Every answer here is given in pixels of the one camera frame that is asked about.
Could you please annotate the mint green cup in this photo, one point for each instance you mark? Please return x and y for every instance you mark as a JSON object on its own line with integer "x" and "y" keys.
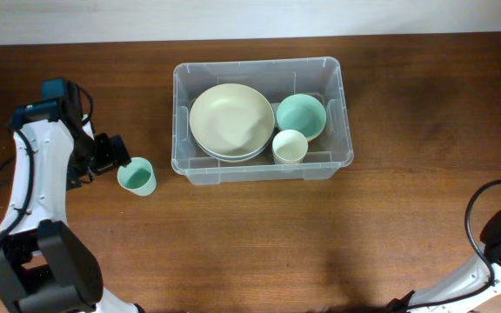
{"x": 137, "y": 177}

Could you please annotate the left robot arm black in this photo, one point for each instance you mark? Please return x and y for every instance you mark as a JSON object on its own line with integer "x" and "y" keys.
{"x": 44, "y": 267}

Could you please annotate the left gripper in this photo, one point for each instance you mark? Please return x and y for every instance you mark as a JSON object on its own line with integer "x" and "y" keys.
{"x": 116, "y": 153}

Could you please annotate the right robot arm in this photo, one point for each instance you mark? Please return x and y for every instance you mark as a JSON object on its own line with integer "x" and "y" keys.
{"x": 472, "y": 284}

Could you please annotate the clear plastic storage container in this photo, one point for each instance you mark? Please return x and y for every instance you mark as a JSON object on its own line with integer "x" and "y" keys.
{"x": 320, "y": 77}

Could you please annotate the mint green bowl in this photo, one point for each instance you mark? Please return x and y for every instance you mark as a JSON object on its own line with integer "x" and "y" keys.
{"x": 303, "y": 113}

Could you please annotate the cream cup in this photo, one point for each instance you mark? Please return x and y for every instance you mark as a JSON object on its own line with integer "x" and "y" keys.
{"x": 289, "y": 147}

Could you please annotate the beige plate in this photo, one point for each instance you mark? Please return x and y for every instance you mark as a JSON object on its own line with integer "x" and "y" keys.
{"x": 232, "y": 120}

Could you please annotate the yellow bowl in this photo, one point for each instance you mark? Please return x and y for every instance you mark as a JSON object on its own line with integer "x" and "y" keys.
{"x": 313, "y": 139}

